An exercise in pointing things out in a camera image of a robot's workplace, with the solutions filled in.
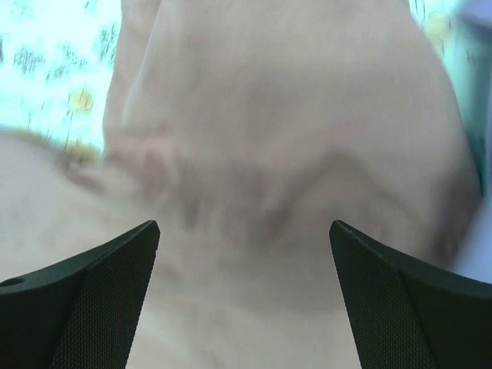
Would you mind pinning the pink t shirt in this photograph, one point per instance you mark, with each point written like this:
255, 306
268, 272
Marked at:
244, 128

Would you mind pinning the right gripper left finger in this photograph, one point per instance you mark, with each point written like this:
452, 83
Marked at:
81, 312

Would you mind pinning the floral table mat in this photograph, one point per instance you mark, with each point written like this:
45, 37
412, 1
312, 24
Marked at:
57, 59

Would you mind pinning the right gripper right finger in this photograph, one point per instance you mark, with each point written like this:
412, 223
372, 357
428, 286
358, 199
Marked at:
407, 314

